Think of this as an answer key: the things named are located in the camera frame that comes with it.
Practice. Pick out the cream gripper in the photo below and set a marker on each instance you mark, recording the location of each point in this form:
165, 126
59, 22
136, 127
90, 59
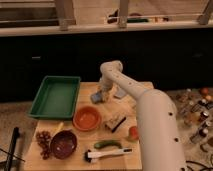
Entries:
104, 91

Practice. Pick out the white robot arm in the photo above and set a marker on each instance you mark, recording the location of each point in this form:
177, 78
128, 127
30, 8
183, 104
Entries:
160, 143

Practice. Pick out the grey blue sponge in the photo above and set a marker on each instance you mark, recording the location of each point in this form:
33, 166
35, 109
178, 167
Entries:
120, 93

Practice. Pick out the red orange bowl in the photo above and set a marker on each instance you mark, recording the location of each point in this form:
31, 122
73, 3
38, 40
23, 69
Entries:
87, 118

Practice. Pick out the dark purple bowl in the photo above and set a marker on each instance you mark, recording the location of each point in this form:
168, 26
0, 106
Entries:
63, 144

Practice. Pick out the wooden block brush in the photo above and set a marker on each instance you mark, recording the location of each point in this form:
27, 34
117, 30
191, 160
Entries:
113, 123

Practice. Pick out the green plastic tray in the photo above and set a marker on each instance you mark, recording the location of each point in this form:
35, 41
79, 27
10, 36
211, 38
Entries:
56, 98

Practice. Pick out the orange red apple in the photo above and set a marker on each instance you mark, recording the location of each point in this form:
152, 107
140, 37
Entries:
133, 133

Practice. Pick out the green cucumber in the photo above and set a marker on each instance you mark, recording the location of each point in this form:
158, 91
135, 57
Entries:
106, 143

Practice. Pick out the white dish brush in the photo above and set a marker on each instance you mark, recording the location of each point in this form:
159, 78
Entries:
89, 156

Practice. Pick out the bunch of red grapes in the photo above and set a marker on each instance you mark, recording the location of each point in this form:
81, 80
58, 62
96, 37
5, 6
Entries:
43, 139

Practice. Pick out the spice bottle cluster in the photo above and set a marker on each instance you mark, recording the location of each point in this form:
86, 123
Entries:
195, 114

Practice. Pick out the black tripod stand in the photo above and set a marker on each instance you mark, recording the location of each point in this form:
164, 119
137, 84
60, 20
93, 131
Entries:
11, 160

